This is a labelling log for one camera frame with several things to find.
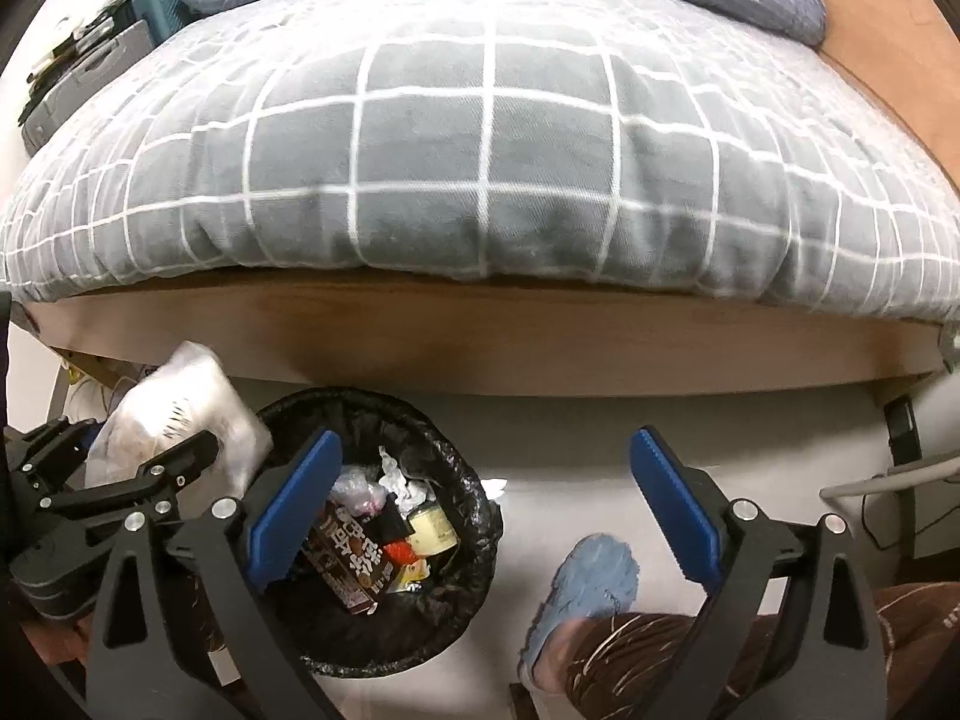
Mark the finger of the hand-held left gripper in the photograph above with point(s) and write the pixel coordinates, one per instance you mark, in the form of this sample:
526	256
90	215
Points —
60	442
172	465

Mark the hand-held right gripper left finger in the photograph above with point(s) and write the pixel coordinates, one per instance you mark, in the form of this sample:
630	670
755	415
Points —
296	510

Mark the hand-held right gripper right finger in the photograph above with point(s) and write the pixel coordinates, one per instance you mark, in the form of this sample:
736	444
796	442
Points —
675	510

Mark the white plastic bag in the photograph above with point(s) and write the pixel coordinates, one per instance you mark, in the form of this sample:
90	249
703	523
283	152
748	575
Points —
180	405

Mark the brown printed carton box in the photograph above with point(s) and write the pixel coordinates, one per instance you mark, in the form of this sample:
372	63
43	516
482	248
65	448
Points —
349	562

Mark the white tissue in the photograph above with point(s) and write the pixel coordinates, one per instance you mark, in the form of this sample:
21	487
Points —
401	480

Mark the red plastic bag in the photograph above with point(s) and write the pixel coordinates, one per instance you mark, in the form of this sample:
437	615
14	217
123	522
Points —
401	553

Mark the pale yellow plastic cup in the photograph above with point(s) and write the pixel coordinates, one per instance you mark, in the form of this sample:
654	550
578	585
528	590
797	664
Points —
433	529

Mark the trash bin with black liner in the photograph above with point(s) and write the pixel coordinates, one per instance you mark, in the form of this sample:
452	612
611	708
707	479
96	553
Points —
450	465

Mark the blue fuzzy slipper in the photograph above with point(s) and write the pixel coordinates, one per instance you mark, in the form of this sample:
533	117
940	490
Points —
592	577

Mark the black bed leg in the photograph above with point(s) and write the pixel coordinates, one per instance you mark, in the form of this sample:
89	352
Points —
902	431

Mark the grey suitcase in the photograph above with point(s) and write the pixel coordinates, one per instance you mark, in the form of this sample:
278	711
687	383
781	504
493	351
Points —
97	67

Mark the pile of dark gadgets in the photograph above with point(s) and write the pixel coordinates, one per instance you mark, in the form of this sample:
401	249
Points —
90	37

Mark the teal plastic crate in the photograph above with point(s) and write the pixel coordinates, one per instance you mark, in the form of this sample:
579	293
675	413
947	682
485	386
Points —
161	11

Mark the wooden headboard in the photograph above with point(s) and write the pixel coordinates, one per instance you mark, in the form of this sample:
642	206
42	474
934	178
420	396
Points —
885	52

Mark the grey metal frame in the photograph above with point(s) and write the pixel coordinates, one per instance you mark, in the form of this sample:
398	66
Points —
900	476

